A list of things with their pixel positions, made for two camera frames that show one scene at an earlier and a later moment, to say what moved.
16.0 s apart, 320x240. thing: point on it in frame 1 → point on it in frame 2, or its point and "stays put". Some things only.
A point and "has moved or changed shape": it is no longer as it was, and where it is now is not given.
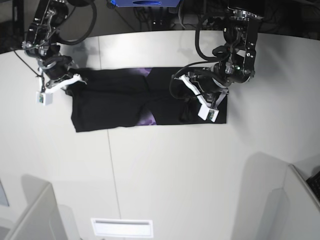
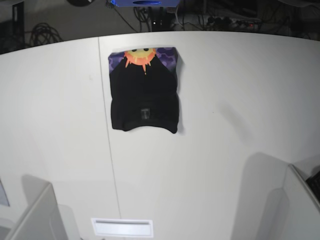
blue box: [145, 3] stays put
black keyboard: [314, 182] stays put
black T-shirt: [117, 97] has moved or changed shape
